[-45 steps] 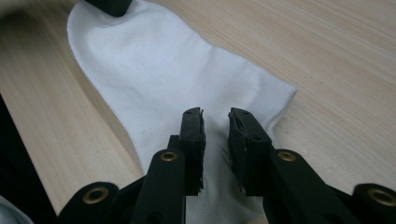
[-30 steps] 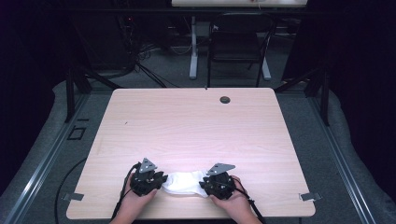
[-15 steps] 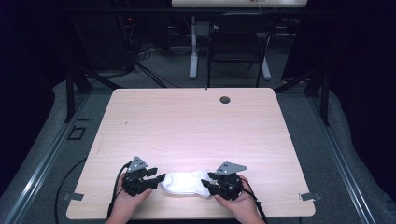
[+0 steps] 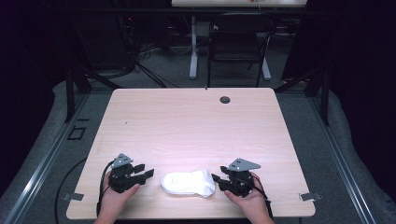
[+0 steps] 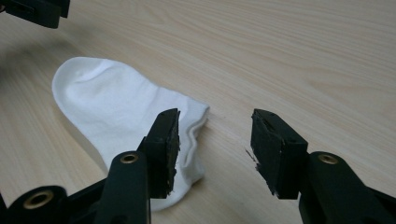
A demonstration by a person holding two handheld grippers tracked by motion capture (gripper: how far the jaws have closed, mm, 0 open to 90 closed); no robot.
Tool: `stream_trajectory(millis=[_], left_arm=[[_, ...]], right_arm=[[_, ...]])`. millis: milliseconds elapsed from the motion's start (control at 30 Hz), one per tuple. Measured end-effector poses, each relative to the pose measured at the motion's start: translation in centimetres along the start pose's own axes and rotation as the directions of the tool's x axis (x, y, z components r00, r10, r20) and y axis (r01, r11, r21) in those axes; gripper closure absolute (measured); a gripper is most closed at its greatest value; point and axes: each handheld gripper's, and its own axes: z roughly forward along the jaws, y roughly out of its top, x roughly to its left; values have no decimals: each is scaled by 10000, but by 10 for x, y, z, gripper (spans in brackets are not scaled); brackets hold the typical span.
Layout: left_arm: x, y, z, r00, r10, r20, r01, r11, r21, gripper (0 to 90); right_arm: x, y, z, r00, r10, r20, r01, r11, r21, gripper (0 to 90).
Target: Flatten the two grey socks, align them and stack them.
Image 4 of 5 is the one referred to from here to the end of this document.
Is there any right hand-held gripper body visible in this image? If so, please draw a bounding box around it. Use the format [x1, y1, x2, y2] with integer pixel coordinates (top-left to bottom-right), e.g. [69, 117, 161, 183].
[219, 157, 262, 198]

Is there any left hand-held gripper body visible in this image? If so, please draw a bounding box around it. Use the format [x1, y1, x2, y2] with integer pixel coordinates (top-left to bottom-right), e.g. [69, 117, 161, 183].
[107, 153, 142, 194]

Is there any white sock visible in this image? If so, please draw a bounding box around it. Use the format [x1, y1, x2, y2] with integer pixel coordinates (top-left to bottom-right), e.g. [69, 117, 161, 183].
[160, 175, 216, 199]
[161, 169, 217, 198]

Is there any person's right hand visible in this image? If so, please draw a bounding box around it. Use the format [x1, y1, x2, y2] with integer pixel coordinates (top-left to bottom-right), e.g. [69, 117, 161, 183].
[223, 172, 269, 219]

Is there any person's left hand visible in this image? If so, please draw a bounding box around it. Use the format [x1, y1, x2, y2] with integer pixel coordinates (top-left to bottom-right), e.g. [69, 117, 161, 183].
[98, 171, 142, 218]

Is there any black metal stand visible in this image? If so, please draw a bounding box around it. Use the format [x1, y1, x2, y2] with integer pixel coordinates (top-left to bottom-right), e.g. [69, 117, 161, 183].
[64, 66, 123, 123]
[273, 66, 332, 127]

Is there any white desk leg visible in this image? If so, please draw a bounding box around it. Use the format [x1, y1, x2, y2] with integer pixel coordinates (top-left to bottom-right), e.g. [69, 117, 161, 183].
[189, 15, 200, 80]
[262, 57, 273, 81]

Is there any black folding chair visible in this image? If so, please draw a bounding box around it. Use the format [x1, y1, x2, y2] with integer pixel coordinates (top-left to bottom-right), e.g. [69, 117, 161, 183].
[205, 11, 278, 89]

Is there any white desk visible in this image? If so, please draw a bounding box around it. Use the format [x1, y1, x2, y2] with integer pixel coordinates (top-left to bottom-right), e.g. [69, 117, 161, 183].
[170, 0, 309, 8]

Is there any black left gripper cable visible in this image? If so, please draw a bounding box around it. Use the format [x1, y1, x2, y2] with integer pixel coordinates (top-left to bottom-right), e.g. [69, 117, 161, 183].
[95, 160, 115, 217]

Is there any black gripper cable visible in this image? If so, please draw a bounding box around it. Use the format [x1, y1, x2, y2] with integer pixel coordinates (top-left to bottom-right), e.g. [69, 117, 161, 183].
[253, 176, 275, 219]
[95, 160, 115, 217]

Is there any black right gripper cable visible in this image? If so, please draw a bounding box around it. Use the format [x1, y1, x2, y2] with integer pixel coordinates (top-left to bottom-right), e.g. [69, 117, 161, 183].
[253, 176, 275, 219]

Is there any grey metal table bracket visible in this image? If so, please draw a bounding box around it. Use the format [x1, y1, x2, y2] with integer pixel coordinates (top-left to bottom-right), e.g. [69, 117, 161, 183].
[299, 191, 322, 202]
[62, 192, 85, 202]

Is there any black floor cable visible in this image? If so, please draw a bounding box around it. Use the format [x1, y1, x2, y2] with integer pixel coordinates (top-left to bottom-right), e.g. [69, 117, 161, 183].
[53, 157, 89, 224]

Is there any aluminium floor rail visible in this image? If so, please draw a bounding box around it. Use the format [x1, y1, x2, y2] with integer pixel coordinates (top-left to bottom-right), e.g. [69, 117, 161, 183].
[2, 92, 92, 224]
[307, 95, 378, 224]

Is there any black cable bundle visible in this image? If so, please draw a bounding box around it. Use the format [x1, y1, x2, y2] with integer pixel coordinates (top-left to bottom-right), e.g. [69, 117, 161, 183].
[117, 14, 181, 89]

